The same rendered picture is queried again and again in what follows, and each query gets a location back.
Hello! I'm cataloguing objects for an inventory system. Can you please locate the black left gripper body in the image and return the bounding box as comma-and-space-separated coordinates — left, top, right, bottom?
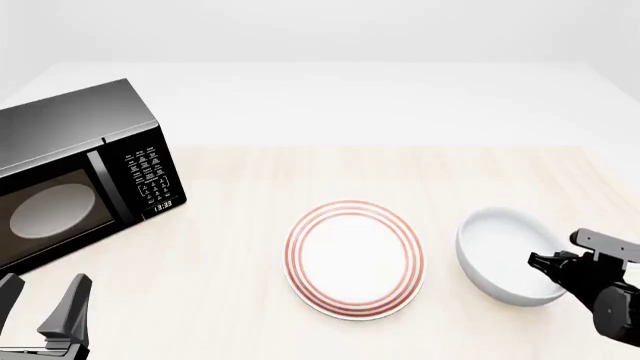
0, 336, 92, 360

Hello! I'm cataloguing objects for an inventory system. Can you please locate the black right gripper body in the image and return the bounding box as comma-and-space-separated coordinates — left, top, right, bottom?
559, 249, 632, 306

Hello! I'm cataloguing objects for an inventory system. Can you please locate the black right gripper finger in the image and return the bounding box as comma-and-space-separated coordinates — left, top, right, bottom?
526, 251, 584, 297

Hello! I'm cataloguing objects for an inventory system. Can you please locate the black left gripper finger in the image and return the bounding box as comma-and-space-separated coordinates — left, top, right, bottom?
36, 273, 94, 345
0, 272, 27, 321

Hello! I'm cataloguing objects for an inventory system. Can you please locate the small flat plate on stalk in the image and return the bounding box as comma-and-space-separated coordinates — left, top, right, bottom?
569, 228, 640, 264

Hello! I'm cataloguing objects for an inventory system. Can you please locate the white bowl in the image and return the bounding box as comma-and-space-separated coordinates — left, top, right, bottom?
454, 205, 572, 309

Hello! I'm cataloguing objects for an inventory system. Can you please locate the white round turntable plate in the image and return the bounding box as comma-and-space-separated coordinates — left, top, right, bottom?
9, 183, 97, 240

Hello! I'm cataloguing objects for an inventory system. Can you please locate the white plate with red rings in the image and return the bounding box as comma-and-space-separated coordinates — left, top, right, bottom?
283, 198, 427, 321

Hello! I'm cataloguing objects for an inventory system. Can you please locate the black microwave oven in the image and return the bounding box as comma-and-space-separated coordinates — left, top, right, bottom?
0, 77, 189, 278

